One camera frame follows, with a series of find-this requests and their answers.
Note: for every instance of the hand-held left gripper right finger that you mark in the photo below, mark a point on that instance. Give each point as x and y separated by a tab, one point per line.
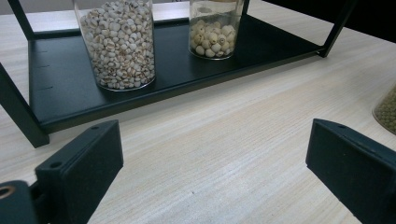
355	165

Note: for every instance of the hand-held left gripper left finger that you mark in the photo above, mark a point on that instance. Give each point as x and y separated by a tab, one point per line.
81	169

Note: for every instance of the glass jar of green beans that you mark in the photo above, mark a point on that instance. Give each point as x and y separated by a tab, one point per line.
388	112

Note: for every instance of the black metal shelf rack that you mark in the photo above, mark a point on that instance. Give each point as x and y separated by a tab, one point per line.
62	93

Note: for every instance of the tall glass jar of barley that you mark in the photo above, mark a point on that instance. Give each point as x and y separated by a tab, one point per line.
120	46

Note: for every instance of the glass jar of lotus seeds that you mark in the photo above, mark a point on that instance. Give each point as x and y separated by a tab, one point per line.
213	39

